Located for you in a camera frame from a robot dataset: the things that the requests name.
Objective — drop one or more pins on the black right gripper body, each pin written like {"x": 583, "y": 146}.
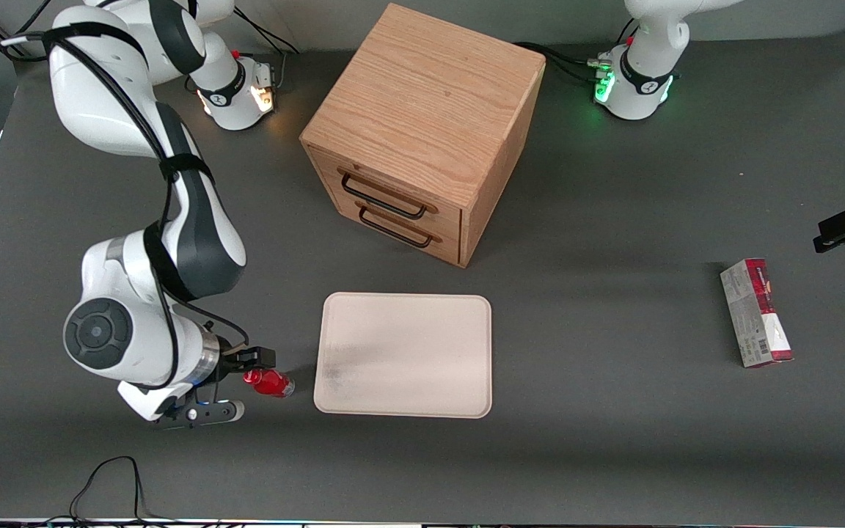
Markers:
{"x": 228, "y": 364}

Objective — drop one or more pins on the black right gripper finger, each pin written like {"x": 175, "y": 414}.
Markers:
{"x": 257, "y": 358}

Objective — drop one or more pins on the red coke bottle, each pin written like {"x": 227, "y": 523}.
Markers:
{"x": 272, "y": 383}

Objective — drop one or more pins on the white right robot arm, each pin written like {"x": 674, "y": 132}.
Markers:
{"x": 100, "y": 88}

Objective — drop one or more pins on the beige plastic tray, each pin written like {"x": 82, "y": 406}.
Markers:
{"x": 404, "y": 356}

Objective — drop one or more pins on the red and grey carton box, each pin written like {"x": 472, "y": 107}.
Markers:
{"x": 756, "y": 315}

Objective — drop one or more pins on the wooden drawer front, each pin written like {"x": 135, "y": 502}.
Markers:
{"x": 444, "y": 216}
{"x": 448, "y": 246}

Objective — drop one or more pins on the oak wooden drawer cabinet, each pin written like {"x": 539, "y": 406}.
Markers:
{"x": 422, "y": 95}

